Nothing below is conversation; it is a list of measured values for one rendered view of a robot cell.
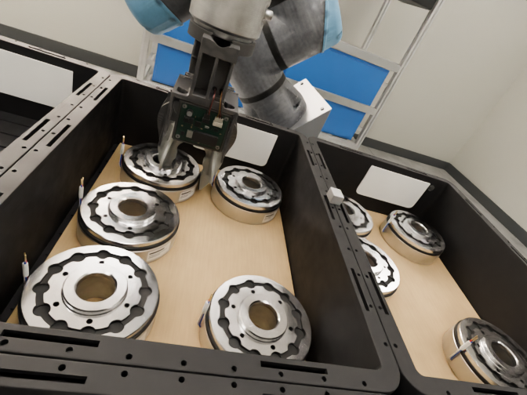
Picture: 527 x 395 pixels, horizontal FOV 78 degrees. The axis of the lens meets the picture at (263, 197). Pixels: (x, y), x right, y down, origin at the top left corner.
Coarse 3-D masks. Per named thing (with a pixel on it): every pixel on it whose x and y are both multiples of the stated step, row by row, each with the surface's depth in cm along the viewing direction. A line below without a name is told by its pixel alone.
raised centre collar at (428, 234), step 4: (408, 220) 56; (412, 220) 57; (416, 220) 57; (408, 224) 55; (416, 224) 57; (420, 224) 57; (408, 228) 55; (412, 228) 54; (424, 228) 56; (428, 228) 57; (412, 232) 54; (416, 232) 54; (424, 232) 56; (428, 232) 55; (420, 236) 54; (424, 236) 54; (428, 236) 54
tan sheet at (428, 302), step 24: (384, 216) 62; (384, 240) 56; (408, 264) 52; (432, 264) 55; (408, 288) 47; (432, 288) 49; (456, 288) 52; (408, 312) 43; (432, 312) 45; (456, 312) 47; (408, 336) 40; (432, 336) 41; (432, 360) 38
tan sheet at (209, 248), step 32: (192, 224) 42; (224, 224) 44; (192, 256) 38; (224, 256) 39; (256, 256) 41; (160, 288) 33; (192, 288) 34; (288, 288) 39; (160, 320) 30; (192, 320) 31
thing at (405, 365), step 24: (312, 144) 51; (336, 144) 55; (408, 168) 58; (456, 192) 57; (480, 216) 52; (504, 240) 48; (360, 264) 31; (384, 312) 27; (408, 360) 24; (408, 384) 22; (432, 384) 23; (456, 384) 24; (480, 384) 24
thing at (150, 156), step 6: (156, 150) 46; (150, 156) 44; (156, 156) 45; (150, 162) 43; (174, 162) 45; (180, 162) 45; (156, 168) 43; (162, 168) 43; (168, 168) 43; (174, 168) 44; (180, 168) 45
